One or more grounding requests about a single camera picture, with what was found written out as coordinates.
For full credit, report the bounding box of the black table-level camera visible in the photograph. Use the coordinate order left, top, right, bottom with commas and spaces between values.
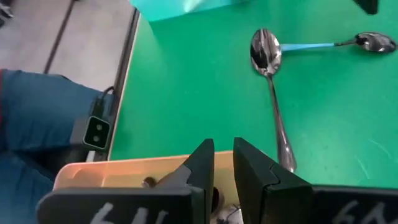
70, 114, 113, 153

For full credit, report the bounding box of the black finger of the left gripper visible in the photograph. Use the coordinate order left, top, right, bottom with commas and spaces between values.
352, 0, 380, 16

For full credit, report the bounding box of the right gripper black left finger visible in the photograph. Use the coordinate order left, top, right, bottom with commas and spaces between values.
36, 138, 215, 224

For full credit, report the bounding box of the person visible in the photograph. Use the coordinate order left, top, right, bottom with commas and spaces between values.
0, 68, 116, 224

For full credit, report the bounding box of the green table mat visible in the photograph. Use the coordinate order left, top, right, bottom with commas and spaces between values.
108, 0, 398, 190

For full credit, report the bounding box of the black metal spoon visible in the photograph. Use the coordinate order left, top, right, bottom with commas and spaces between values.
249, 28, 298, 174

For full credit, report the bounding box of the orange plastic bin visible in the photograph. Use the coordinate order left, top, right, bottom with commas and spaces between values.
52, 151, 244, 224

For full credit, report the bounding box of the black aluminium rig frame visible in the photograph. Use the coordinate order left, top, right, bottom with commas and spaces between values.
105, 8, 141, 162

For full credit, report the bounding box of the teal plastic bin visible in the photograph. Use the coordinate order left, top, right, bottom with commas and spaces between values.
129, 0, 249, 22

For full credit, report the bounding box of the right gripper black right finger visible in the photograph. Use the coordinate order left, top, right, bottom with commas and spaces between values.
233, 136, 398, 224

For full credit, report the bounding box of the dark spoon blue handle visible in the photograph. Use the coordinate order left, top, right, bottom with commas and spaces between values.
279, 31, 398, 54

